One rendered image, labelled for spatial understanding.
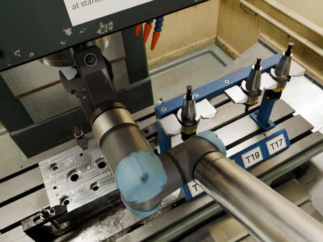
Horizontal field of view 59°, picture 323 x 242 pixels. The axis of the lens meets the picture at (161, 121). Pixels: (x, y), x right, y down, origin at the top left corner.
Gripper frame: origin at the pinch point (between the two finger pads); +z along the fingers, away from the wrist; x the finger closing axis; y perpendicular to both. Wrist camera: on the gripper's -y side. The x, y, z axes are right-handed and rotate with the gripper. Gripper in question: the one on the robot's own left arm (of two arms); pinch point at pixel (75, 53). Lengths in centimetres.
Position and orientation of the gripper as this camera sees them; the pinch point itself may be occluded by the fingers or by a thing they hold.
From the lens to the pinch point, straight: 66.0
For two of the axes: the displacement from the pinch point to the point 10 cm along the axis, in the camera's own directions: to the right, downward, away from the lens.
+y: 0.6, 6.3, 7.8
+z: -4.7, -6.7, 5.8
